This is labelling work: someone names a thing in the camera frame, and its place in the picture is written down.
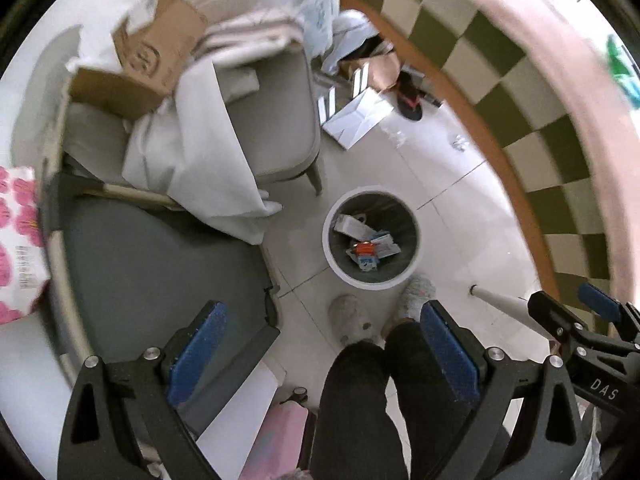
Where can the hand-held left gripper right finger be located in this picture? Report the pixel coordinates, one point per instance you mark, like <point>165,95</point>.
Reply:
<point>450,355</point>

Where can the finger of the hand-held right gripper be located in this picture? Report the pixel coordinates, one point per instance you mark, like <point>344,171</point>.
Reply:
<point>597,297</point>
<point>555,317</point>

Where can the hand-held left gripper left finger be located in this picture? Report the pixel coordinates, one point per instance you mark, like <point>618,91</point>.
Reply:
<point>195,352</point>

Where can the white round waste bin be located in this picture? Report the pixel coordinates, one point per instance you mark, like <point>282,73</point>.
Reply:
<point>402,225</point>

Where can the fuzzy grey slipper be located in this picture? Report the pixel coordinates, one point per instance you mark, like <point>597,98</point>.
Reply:
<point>350,320</point>
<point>415,300</point>

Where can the white flat board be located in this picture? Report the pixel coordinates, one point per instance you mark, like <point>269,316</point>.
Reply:
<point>235,410</point>

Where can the crinkled clear plastic bag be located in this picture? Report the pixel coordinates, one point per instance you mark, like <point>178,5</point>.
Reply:
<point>590,450</point>

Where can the grey round cushioned seat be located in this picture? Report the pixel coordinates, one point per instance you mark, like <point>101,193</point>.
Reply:
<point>150,270</point>

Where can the person's dark trouser legs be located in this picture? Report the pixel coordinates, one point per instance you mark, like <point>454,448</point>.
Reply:
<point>355,410</point>

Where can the pink suitcase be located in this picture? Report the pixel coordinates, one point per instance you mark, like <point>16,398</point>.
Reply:
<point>282,435</point>

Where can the pink cat print cloth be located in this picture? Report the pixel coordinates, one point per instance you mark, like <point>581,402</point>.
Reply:
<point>530,110</point>

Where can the white cloth sheet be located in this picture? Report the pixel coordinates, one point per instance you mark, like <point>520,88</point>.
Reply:
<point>190,150</point>

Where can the pink floral bag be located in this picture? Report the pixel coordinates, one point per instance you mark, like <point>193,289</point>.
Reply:
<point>20,240</point>

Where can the grey upholstered chair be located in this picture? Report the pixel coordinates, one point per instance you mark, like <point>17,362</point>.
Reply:
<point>280,125</point>

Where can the white papers on floor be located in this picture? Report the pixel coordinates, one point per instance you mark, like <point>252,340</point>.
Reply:
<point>357,117</point>

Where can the black red slipper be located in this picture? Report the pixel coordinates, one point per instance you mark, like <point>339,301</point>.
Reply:
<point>407,101</point>

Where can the brown cardboard box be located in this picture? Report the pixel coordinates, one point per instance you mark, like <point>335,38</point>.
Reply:
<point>145,60</point>

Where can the printed white plastic bag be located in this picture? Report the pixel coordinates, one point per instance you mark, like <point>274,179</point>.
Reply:
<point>320,10</point>

